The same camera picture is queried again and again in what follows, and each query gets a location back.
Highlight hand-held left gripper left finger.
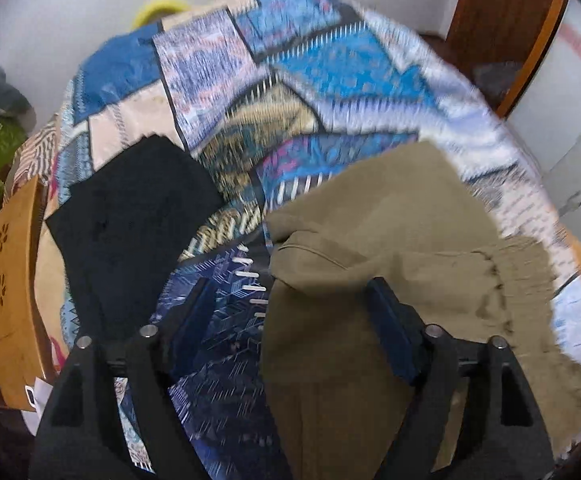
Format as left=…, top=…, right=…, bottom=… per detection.
left=30, top=277, right=214, bottom=480

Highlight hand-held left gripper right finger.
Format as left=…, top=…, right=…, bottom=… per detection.
left=365, top=277, right=556, bottom=480

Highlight khaki pants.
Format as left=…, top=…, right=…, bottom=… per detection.
left=260, top=140, right=581, bottom=480

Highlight black pants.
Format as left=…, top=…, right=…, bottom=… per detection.
left=45, top=135, right=226, bottom=346

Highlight white sheet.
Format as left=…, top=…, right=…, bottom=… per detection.
left=23, top=380, right=57, bottom=436

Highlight striped cloth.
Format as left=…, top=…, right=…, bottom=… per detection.
left=13, top=120, right=64, bottom=196

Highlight blue patchwork blanket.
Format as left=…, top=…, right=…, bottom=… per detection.
left=35, top=0, right=581, bottom=480

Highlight grey plush cushion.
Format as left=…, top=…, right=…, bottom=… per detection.
left=0, top=67, right=36, bottom=128

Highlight yellow curved tube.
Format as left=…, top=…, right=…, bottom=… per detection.
left=130, top=0, right=194, bottom=31

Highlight brown wooden door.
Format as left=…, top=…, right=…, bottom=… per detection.
left=443, top=0, right=571, bottom=116

